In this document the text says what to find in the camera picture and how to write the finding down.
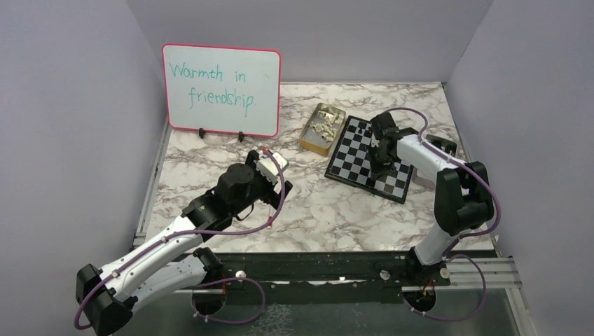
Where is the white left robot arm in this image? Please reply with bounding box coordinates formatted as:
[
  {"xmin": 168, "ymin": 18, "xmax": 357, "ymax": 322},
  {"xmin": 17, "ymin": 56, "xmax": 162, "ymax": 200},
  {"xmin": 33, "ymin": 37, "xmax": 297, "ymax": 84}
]
[{"xmin": 74, "ymin": 153, "xmax": 292, "ymax": 335}]

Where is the black and silver chessboard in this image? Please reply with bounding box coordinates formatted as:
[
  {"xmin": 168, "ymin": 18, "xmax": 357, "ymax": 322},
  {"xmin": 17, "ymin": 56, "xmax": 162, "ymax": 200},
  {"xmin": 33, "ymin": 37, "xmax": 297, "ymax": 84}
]
[{"xmin": 324, "ymin": 116, "xmax": 413, "ymax": 204}]

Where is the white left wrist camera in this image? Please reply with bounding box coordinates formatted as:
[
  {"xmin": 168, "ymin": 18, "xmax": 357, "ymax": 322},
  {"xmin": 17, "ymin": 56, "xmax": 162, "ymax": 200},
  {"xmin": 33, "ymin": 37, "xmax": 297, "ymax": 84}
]
[{"xmin": 256, "ymin": 152, "xmax": 289, "ymax": 185}]

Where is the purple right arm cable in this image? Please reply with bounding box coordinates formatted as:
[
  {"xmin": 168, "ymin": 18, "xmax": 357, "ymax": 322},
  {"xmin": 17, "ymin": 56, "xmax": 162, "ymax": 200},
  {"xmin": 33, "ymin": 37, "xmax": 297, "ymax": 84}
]
[{"xmin": 385, "ymin": 106, "xmax": 502, "ymax": 323}]

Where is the pile of white chess pieces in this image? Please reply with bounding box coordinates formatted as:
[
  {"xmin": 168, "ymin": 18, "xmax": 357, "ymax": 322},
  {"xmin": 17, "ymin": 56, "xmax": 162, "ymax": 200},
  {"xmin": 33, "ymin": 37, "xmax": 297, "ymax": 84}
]
[{"xmin": 310, "ymin": 109, "xmax": 341, "ymax": 142}]

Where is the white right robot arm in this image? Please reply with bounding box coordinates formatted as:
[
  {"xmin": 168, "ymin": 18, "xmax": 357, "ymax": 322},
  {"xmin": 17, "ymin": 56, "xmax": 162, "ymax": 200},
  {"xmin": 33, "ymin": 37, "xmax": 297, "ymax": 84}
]
[{"xmin": 368, "ymin": 110, "xmax": 495, "ymax": 285}]

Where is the gold tin tray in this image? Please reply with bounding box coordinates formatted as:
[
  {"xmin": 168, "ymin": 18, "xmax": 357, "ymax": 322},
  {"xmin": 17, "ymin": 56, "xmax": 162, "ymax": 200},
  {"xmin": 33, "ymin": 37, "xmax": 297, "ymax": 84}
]
[{"xmin": 298, "ymin": 103, "xmax": 347, "ymax": 157}]

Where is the pink framed whiteboard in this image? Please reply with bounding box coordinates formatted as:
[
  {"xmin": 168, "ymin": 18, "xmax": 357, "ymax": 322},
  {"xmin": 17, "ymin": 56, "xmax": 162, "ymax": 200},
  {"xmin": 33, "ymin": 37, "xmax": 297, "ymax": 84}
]
[{"xmin": 161, "ymin": 43, "xmax": 282, "ymax": 137}]

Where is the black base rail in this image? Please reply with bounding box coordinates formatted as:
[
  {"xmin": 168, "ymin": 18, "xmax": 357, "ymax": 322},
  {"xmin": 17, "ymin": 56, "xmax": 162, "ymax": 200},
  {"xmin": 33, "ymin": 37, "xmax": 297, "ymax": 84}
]
[{"xmin": 181, "ymin": 251, "xmax": 450, "ymax": 309}]

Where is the pink tin tray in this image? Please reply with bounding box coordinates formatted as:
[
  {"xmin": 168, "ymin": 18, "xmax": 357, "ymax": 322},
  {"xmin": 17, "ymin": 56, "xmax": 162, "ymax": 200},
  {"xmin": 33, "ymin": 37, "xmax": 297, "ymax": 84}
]
[{"xmin": 412, "ymin": 135, "xmax": 457, "ymax": 189}]

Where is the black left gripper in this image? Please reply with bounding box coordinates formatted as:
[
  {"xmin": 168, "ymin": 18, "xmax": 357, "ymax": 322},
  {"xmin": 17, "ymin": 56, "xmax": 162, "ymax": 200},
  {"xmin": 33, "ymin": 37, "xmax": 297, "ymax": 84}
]
[{"xmin": 230, "ymin": 151, "xmax": 292, "ymax": 217}]

